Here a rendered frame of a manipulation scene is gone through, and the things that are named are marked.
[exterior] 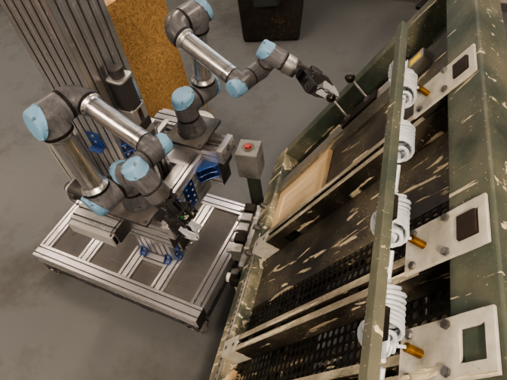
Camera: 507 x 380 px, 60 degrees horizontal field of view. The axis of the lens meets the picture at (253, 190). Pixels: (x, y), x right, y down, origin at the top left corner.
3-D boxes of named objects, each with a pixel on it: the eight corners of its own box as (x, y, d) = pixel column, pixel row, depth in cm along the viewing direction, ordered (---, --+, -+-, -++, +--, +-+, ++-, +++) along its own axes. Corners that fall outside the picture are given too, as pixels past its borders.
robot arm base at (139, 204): (116, 208, 201) (109, 194, 193) (135, 184, 209) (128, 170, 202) (143, 217, 196) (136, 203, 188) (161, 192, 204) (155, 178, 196)
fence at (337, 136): (286, 186, 218) (278, 182, 217) (432, 53, 145) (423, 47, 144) (284, 194, 215) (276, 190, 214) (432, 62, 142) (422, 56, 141)
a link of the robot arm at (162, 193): (139, 197, 138) (153, 179, 143) (149, 207, 141) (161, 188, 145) (153, 196, 133) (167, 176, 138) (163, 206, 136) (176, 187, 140)
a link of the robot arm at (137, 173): (131, 153, 137) (143, 154, 131) (154, 178, 143) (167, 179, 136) (114, 171, 134) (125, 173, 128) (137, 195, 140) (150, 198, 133)
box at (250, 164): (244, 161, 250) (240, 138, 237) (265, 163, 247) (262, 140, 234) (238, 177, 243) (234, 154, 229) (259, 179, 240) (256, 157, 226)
